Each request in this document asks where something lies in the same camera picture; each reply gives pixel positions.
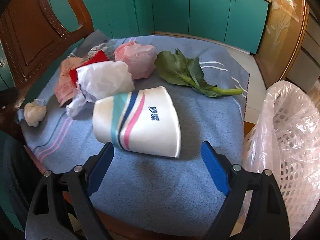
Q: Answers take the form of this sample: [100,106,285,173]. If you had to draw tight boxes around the green leaf vegetable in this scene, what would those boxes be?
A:
[154,49,244,98]

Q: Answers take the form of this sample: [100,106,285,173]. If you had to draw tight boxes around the red snack packet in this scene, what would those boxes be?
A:
[68,50,109,87]

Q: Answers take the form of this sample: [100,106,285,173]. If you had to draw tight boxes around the grey refrigerator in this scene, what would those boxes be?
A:
[285,12,320,95]

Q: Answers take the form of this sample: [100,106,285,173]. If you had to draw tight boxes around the pink paper receipt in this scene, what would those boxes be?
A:
[54,57,83,108]

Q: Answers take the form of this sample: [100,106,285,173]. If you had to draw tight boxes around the wooden framed glass door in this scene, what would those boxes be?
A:
[254,0,310,95]

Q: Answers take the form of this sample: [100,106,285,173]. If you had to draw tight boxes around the coconut print snack packet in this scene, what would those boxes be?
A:
[86,42,118,58]

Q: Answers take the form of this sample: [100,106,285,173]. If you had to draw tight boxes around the white basket with plastic liner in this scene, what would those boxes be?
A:
[242,80,320,240]

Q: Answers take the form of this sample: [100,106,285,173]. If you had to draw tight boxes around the white crumpled tissue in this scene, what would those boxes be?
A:
[75,60,135,103]

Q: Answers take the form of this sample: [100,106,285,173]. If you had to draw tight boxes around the blue striped blanket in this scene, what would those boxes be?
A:
[17,29,250,232]

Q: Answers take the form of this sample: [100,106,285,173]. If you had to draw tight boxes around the translucent plastic bag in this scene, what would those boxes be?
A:
[66,91,88,117]

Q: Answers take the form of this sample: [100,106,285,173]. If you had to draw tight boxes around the white striped paper cup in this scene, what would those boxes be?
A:
[92,86,182,158]

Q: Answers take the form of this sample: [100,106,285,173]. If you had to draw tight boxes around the carved wooden chair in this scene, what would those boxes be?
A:
[0,0,257,240]

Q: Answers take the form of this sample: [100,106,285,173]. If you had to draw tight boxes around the white tissue ball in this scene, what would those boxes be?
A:
[24,101,47,127]

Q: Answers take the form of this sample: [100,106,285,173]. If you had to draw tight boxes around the teal base cabinets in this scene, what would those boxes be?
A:
[0,0,272,92]

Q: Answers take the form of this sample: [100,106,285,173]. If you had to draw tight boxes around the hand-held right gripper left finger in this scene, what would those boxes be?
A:
[25,141,115,240]

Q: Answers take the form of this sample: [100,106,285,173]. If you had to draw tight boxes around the pink plastic bag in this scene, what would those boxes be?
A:
[114,42,157,80]

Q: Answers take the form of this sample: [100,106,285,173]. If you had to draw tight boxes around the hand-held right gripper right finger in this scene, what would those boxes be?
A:
[200,140,292,240]

